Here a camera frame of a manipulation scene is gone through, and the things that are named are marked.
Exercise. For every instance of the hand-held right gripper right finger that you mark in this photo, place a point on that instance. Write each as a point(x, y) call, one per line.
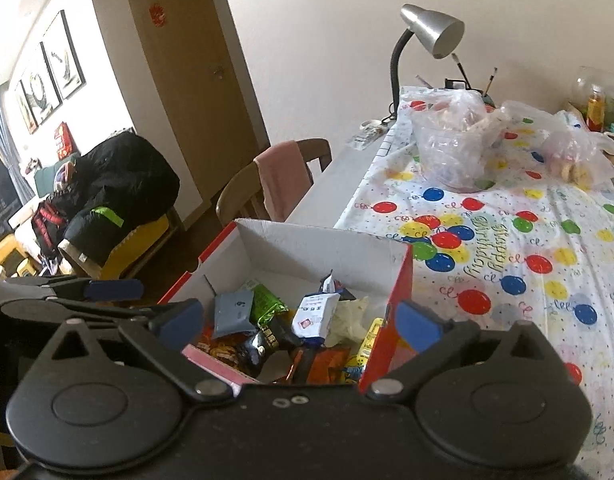
point(418, 321)

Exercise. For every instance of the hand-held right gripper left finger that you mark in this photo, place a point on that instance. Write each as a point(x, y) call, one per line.
point(179, 321)

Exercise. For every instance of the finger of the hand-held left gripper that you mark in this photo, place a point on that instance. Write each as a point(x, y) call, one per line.
point(112, 290)
point(62, 309)

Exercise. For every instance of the yellow snack packet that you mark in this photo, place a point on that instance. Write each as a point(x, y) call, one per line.
point(369, 340)

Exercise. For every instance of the grey snack packet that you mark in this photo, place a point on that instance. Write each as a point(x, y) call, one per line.
point(232, 312)

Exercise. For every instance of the cream snack packet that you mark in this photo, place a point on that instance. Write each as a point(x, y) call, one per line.
point(349, 325)

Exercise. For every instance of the black snack packet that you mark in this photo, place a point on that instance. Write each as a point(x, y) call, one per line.
point(259, 350)

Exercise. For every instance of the dark green snack packet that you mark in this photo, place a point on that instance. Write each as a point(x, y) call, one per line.
point(268, 305)

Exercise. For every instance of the small white red packet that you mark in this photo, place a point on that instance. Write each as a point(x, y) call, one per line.
point(332, 284)

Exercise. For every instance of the white snack packet blue print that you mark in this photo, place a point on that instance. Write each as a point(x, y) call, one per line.
point(314, 317)

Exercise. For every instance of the red white cardboard box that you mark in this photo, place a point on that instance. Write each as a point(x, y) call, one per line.
point(312, 255)

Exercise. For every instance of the yellow chair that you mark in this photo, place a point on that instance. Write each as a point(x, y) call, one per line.
point(137, 240)

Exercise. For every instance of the red black backpack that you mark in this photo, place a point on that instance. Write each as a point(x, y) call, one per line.
point(47, 225)

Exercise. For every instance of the black jacket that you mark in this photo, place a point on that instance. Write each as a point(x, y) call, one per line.
point(127, 175)

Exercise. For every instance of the red gift box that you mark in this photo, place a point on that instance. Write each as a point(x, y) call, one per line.
point(63, 142)

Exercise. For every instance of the balloon print tablecloth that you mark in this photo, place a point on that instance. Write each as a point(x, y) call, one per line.
point(537, 220)

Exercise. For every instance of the large clear plastic bag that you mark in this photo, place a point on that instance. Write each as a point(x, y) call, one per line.
point(447, 150)

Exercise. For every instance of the pink cloth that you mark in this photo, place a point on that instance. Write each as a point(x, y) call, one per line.
point(282, 180)

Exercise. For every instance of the crumpled clear wrapper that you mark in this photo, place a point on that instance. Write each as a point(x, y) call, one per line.
point(369, 132)

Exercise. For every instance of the curved back wooden chair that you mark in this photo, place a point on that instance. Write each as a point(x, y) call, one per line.
point(312, 147)

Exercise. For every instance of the brown wooden door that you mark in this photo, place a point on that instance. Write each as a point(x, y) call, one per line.
point(187, 85)

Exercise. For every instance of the small clear plastic bag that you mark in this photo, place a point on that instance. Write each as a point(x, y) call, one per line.
point(572, 155)

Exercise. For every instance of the black pen holder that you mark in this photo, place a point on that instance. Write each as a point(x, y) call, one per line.
point(454, 84)

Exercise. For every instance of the paintbrush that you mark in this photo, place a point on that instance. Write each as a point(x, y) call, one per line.
point(491, 80)

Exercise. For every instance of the orange liquid bottle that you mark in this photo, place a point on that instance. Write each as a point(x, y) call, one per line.
point(594, 110)

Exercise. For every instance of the red door decoration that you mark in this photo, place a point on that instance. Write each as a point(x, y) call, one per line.
point(156, 13)

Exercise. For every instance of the clear glass jar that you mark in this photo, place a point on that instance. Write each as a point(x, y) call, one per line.
point(582, 80)

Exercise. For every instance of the silver desk lamp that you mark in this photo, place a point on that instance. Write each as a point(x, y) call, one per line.
point(432, 27)

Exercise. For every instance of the black framed wall picture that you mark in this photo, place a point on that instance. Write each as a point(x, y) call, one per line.
point(39, 85)
point(26, 107)
point(64, 55)

